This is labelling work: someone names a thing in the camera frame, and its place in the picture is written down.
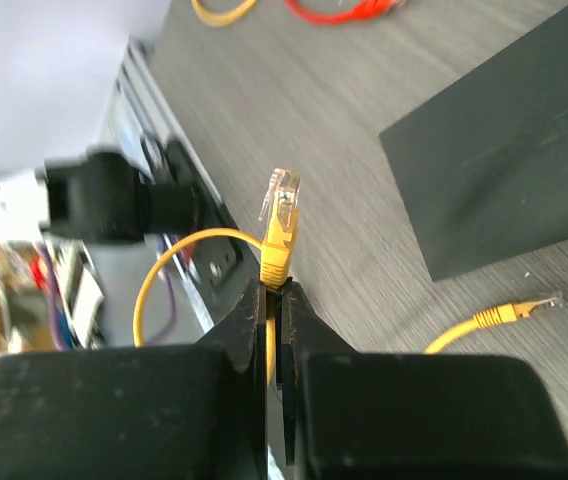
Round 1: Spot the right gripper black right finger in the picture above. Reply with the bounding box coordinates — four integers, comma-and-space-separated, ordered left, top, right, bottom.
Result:
277, 281, 568, 479

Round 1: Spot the black network switch box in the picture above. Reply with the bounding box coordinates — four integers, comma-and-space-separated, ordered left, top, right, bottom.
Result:
380, 6, 568, 281

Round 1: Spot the aluminium front rail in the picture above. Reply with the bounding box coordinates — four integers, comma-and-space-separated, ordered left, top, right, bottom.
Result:
90, 40, 211, 346

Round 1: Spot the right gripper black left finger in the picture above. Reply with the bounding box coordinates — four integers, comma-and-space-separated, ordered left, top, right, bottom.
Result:
0, 280, 268, 479

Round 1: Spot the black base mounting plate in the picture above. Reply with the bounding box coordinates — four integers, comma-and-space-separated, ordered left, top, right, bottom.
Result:
165, 139, 258, 331

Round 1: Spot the yellow ethernet cable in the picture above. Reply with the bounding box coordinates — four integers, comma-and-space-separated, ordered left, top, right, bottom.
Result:
132, 167, 303, 389
422, 292, 564, 355

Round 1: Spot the red ethernet cable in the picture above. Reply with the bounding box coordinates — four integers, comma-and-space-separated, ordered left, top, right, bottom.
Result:
283, 0, 408, 25

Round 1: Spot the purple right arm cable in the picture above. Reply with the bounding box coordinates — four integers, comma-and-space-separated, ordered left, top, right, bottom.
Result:
46, 244, 180, 351

